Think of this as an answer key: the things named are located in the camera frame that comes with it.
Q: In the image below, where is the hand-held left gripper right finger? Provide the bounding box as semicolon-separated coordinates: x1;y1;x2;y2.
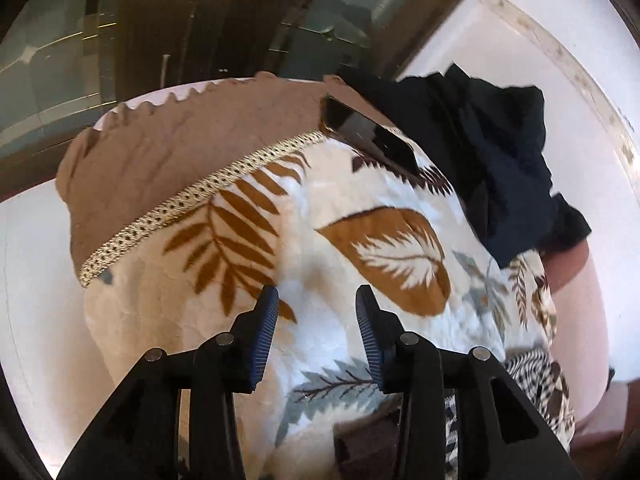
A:
355;284;583;480

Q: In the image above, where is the dark brown cloth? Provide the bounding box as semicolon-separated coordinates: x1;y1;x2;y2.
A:
334;410;403;480

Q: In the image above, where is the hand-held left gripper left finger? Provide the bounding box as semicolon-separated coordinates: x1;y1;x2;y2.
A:
56;285;281;480

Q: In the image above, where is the black smartphone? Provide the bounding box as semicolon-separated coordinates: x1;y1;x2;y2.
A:
319;94;422;177

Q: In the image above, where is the leaf print fleece blanket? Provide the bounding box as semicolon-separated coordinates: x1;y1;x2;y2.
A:
55;72;576;480

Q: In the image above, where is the dark wooden wardrobe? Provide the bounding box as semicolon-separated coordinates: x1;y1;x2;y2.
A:
0;0;501;198

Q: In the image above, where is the dark navy cloth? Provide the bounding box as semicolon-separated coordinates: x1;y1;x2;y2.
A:
330;62;593;268

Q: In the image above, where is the black and white checked shirt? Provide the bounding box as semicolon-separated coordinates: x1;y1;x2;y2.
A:
442;345;575;480

